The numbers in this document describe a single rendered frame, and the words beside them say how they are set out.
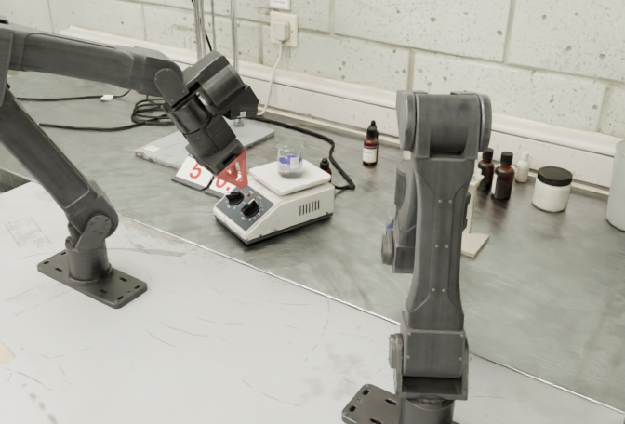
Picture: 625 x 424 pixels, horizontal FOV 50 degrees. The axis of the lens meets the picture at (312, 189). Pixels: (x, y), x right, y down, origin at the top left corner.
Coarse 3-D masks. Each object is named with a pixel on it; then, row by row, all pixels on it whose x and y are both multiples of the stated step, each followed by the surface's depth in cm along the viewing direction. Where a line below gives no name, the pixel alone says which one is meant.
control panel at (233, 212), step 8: (248, 192) 126; (256, 192) 125; (224, 200) 128; (248, 200) 125; (256, 200) 124; (264, 200) 123; (224, 208) 126; (232, 208) 125; (240, 208) 124; (264, 208) 121; (232, 216) 124; (240, 216) 123; (256, 216) 121; (240, 224) 121; (248, 224) 120
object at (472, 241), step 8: (480, 176) 119; (472, 184) 116; (472, 192) 120; (472, 200) 121; (472, 208) 122; (472, 216) 123; (464, 232) 124; (472, 232) 124; (480, 232) 124; (464, 240) 122; (472, 240) 122; (480, 240) 122; (464, 248) 119; (472, 248) 119; (480, 248) 120; (472, 256) 118
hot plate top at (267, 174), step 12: (252, 168) 129; (264, 168) 129; (276, 168) 129; (312, 168) 130; (264, 180) 125; (276, 180) 125; (288, 180) 125; (300, 180) 125; (312, 180) 125; (324, 180) 126; (276, 192) 122; (288, 192) 122
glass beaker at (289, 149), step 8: (280, 136) 126; (288, 136) 126; (296, 136) 126; (280, 144) 122; (288, 144) 122; (296, 144) 122; (280, 152) 123; (288, 152) 122; (296, 152) 123; (280, 160) 124; (288, 160) 123; (296, 160) 123; (280, 168) 125; (288, 168) 124; (296, 168) 124; (280, 176) 125; (288, 176) 124; (296, 176) 125
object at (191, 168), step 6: (186, 162) 146; (192, 162) 146; (186, 168) 145; (192, 168) 145; (198, 168) 144; (204, 168) 143; (180, 174) 145; (186, 174) 144; (192, 174) 144; (198, 174) 143; (204, 174) 143; (210, 174) 142; (198, 180) 142; (204, 180) 142
